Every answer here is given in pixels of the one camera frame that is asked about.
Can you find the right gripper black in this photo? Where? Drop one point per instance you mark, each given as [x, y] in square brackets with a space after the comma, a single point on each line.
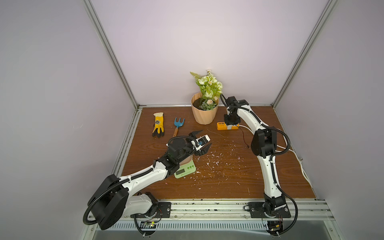
[231, 119]

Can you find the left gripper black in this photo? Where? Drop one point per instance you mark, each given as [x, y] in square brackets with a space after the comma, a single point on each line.
[202, 151]

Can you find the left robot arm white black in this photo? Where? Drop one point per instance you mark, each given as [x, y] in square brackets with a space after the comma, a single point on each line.
[118, 196]

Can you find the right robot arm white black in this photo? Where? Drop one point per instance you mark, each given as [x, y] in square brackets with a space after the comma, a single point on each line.
[267, 143]

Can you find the green electronic scale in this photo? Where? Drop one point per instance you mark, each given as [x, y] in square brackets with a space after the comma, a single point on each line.
[185, 169]

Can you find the orange power strip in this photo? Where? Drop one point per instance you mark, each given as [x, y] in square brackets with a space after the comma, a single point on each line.
[222, 126]

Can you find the beige tray with panda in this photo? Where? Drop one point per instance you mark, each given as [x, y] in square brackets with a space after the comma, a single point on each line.
[186, 160]

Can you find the beige flower pot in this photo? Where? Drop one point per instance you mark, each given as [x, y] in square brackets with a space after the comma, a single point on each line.
[202, 117]

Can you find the blue garden hand rake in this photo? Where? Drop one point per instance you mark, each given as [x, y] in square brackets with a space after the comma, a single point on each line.
[178, 123]

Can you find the green white artificial flowers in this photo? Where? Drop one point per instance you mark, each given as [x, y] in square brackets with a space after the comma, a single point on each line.
[210, 89]

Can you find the yellow black gardening glove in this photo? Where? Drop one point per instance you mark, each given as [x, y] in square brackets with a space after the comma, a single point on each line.
[159, 129]

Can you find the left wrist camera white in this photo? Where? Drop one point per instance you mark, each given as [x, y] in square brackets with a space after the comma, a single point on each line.
[203, 142]

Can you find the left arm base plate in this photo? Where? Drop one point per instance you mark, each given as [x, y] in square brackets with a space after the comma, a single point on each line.
[159, 210]

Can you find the aluminium front rail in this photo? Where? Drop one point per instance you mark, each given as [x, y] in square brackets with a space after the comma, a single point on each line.
[241, 210]

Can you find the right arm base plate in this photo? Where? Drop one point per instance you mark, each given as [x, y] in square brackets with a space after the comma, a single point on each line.
[259, 210]

